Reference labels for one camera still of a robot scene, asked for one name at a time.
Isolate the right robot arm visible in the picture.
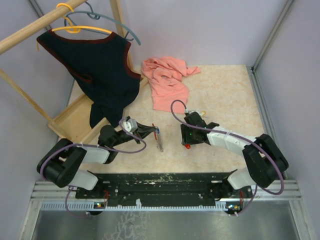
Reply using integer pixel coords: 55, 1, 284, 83
180, 111, 289, 198

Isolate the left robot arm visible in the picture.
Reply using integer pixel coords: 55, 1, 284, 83
36, 119, 160, 199

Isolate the yellow key tag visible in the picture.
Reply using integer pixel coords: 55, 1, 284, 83
199, 111, 207, 118

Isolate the wooden clothes rack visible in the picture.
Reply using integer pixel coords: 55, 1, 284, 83
0, 0, 149, 151

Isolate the pink cloth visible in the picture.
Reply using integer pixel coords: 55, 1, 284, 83
141, 56, 201, 112

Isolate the dark navy vest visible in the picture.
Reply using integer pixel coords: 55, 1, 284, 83
36, 30, 141, 128

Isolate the yellow clothes hanger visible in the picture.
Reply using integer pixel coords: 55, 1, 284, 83
36, 2, 112, 52

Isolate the grey-blue clothes hanger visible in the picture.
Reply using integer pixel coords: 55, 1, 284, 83
63, 0, 142, 46

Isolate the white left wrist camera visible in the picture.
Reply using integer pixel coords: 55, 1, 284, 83
122, 116, 138, 133

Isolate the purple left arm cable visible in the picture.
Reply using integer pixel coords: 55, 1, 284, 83
39, 118, 148, 219

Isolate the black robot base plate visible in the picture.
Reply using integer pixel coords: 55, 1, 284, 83
75, 172, 253, 207

